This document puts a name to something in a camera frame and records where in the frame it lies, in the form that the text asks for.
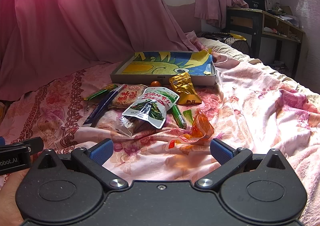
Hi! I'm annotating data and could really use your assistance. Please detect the white green vegetable snack pouch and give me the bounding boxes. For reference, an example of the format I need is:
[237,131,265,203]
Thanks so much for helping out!
[123,87,180,129]

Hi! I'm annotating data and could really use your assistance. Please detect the beige pillow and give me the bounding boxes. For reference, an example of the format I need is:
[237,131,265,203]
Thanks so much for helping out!
[196,38,262,64]

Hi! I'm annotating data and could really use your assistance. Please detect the gold foil snack pouch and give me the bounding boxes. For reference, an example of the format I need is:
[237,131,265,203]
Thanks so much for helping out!
[169,73,202,105]

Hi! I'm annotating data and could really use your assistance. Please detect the orange clear snack bag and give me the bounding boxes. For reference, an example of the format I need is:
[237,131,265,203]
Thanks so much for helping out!
[166,108,214,150]

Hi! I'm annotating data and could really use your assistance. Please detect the colourful lined tray box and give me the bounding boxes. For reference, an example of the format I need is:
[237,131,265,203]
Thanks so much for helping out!
[110,50,216,86]

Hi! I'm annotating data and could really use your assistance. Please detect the person's left hand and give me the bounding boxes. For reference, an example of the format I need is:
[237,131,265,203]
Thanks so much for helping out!
[0,169,29,226]

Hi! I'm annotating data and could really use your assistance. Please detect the pink bed curtain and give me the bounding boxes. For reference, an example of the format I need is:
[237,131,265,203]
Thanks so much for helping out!
[1,0,195,101]

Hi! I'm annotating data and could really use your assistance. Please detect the rice cracker snack pack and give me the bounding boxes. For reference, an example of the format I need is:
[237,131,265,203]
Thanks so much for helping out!
[108,84,147,109]

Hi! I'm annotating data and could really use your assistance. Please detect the black box on desk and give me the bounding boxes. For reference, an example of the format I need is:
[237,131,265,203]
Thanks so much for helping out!
[244,0,266,11]

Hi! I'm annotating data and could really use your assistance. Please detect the yellow green candy bar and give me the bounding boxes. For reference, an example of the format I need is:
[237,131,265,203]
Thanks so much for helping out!
[84,84,118,101]

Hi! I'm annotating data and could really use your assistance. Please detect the dark wooden desk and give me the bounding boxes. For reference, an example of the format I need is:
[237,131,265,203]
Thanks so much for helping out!
[226,7,305,78]

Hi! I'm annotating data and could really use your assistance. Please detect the floral pink bed sheet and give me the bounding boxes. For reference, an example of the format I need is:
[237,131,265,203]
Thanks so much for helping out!
[0,31,320,226]

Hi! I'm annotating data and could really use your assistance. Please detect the small orange tomato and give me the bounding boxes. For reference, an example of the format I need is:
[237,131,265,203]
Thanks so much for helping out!
[150,81,162,87]

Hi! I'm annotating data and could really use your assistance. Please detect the clear brown snack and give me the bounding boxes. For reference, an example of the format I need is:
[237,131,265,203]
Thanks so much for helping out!
[115,116,144,136]

